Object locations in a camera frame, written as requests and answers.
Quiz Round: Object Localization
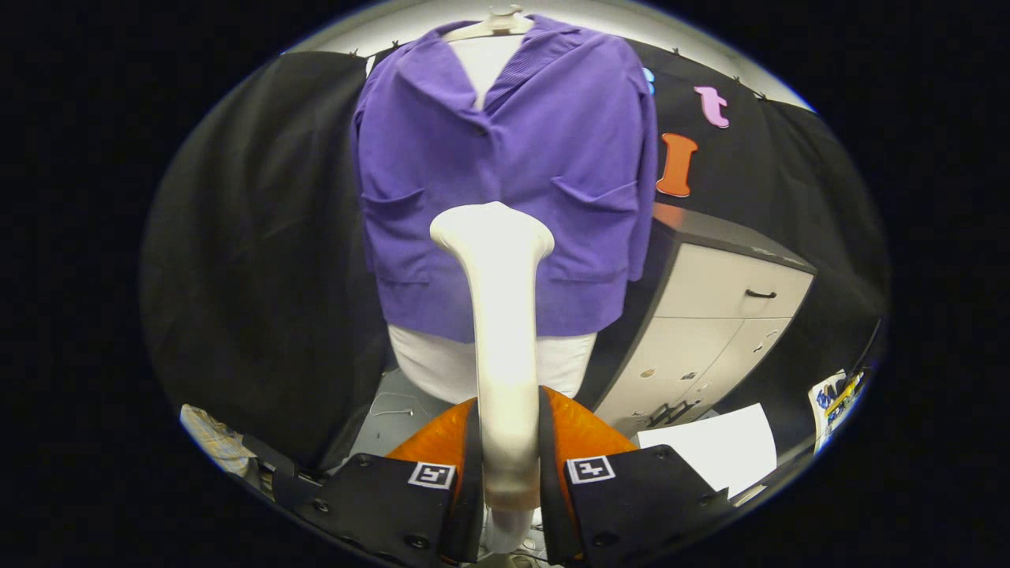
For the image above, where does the white garment form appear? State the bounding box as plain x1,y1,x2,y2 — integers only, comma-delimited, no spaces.
387,35,598,405

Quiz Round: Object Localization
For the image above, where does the white desk with clutter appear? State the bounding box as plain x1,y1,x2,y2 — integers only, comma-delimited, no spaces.
809,367,869,454

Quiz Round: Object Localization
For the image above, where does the white paper sheet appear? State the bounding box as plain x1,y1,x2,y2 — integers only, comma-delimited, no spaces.
638,402,778,498

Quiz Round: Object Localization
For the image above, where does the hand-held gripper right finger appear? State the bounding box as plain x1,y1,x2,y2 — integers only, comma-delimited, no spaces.
538,385,739,566

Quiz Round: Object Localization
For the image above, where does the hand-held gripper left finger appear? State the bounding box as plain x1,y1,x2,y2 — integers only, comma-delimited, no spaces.
294,397,484,567

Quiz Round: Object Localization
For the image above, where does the purple corduroy jacket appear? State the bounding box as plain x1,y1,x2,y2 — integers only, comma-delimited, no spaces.
351,14,660,344

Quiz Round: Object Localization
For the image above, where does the plaid cloth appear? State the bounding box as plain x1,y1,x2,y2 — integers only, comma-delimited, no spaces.
180,404,257,476

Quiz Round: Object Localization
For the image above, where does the cream clothes hanger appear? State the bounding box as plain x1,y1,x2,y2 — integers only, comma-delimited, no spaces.
442,4,536,42

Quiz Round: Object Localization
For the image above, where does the grey cabinet with dark top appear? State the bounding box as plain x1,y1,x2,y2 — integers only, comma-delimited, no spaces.
580,203,817,435

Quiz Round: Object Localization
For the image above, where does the white garment steamer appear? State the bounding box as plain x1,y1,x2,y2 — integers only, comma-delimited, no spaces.
430,202,556,557

